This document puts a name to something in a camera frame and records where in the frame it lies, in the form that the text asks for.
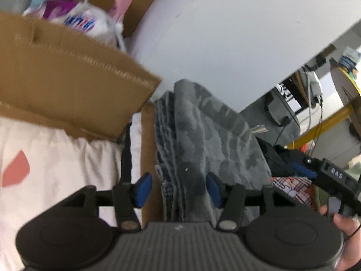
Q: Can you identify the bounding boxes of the grey camouflage pants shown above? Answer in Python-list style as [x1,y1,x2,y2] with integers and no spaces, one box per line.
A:
[154,79,273,223]

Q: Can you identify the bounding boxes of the cream bear print blanket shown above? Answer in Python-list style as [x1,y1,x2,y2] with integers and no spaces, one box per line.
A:
[0,116,125,271]

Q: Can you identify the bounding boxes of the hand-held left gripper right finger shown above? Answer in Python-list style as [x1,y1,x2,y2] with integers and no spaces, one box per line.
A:
[206,172,296,230]

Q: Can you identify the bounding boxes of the black folded garment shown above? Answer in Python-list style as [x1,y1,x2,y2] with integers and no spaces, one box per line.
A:
[118,124,133,187]

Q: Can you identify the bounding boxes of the white folded garment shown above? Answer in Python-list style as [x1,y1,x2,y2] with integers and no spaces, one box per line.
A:
[130,113,143,223]

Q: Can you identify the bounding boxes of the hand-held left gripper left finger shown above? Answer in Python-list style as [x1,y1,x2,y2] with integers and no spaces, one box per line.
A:
[59,172,153,230]

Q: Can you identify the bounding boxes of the flat brown cardboard sheet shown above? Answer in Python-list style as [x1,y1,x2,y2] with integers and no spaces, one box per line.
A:
[0,11,162,143]

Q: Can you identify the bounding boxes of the yellow metal bar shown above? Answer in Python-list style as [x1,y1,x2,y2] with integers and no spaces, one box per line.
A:
[286,102,356,150]

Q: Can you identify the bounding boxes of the pink bottle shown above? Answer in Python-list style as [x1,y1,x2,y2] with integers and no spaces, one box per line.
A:
[109,0,135,23]

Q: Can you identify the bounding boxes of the round board with yellow rim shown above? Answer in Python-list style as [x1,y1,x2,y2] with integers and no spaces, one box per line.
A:
[329,59,361,105]

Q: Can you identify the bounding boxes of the brown folded garment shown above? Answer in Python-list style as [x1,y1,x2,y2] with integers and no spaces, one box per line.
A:
[139,102,164,226]

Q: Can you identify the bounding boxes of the person's right hand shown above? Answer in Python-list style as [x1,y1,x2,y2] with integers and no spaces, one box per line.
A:
[319,205,361,271]

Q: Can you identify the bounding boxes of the purple and white detergent bag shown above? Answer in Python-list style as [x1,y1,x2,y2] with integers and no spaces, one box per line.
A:
[23,0,125,51]

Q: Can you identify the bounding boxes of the white power adapter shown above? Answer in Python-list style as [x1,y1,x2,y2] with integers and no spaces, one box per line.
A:
[299,68,325,105]

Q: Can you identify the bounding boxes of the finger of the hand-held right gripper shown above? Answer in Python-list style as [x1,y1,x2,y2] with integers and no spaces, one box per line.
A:
[290,158,319,179]

